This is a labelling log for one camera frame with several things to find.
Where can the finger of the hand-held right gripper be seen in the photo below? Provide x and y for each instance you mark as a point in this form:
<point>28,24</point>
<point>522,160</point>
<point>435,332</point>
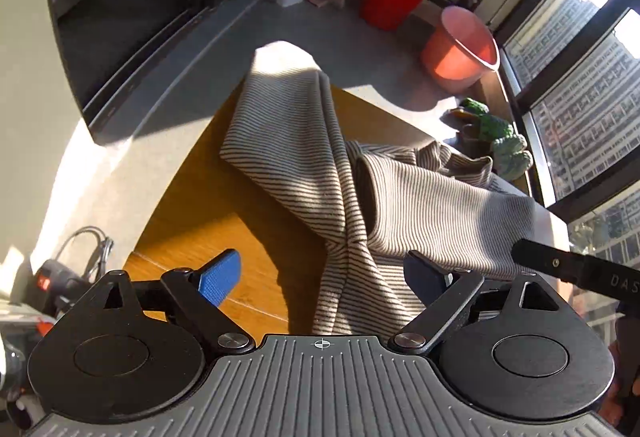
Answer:
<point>550,259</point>

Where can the black device with red label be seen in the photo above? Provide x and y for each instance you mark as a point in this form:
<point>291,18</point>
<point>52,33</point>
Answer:
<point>50,282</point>

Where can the dark sliding door frame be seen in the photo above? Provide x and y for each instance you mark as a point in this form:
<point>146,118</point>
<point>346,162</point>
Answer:
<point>130,47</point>

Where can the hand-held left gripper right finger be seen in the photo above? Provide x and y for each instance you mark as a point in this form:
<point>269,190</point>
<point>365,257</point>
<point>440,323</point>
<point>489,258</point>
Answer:
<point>419,275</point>

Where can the dark window frame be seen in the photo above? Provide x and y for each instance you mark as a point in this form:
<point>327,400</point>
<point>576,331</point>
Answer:
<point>565,67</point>

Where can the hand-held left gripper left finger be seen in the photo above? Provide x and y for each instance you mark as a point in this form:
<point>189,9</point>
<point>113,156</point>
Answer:
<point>220,278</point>

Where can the small green cactus plant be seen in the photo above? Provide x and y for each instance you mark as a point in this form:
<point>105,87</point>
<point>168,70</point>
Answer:
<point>473,107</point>

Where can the pink plastic bucket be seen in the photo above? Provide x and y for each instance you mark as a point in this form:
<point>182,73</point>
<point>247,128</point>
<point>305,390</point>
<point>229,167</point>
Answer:
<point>457,52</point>

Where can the beige striped garment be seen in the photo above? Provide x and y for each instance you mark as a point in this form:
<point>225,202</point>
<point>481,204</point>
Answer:
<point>350,177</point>

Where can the large pale green cactus plant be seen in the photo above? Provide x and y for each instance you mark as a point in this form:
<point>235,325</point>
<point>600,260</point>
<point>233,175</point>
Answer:
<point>511,158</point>

